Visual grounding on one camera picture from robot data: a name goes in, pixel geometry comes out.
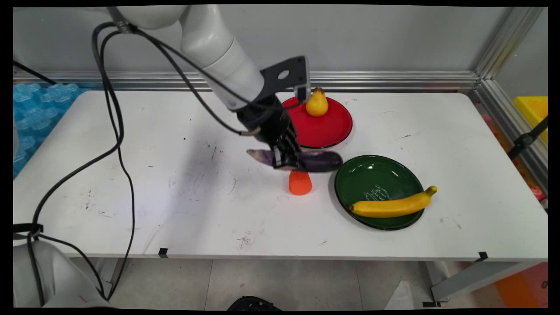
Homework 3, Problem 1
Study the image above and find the green round plate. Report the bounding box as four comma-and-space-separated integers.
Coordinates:
334, 155, 426, 231

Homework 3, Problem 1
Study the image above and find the orange box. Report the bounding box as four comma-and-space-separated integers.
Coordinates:
494, 262, 548, 308

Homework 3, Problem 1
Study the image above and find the yellow plastic bin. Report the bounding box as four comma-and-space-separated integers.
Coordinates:
513, 96, 548, 146

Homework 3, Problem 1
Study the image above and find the red round plate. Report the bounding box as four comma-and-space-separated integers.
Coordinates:
281, 94, 354, 149

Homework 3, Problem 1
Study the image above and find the black cable strap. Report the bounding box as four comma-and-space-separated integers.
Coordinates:
13, 223, 45, 241

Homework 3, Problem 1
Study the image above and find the thin black background cable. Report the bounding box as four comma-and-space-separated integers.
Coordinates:
13, 60, 58, 85

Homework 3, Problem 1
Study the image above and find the horizontal aluminium frame rail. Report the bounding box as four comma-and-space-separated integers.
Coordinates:
13, 71, 481, 93

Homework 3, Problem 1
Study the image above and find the blue bubble wrap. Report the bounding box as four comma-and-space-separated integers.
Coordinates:
13, 82, 82, 179

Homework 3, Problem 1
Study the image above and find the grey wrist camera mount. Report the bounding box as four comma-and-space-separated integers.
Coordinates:
260, 56, 311, 104

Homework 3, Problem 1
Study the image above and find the yellow toy banana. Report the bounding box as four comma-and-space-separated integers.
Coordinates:
349, 185, 438, 219

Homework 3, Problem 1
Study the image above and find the pink packaging strip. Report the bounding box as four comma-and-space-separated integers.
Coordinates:
480, 113, 546, 203

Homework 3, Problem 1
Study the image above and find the yellow toy pear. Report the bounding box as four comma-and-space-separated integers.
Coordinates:
305, 87, 329, 118

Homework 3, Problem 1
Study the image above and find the upright aluminium frame post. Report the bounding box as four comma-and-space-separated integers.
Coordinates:
474, 7, 546, 80

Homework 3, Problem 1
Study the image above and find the orange toy carrot piece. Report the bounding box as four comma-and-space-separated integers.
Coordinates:
289, 170, 313, 196

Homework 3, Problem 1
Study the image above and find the side aluminium frame rail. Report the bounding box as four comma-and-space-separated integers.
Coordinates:
469, 79, 548, 195

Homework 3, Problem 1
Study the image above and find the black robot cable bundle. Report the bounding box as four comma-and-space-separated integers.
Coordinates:
13, 22, 302, 307

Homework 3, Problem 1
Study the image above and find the purple toy eggplant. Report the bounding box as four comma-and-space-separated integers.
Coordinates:
246, 148, 343, 173

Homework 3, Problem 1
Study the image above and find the black object on floor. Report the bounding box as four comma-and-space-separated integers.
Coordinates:
227, 296, 283, 312

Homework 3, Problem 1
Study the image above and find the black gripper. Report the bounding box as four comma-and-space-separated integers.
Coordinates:
236, 95, 303, 171

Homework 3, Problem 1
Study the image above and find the black camera stand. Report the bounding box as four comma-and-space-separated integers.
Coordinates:
507, 116, 548, 161

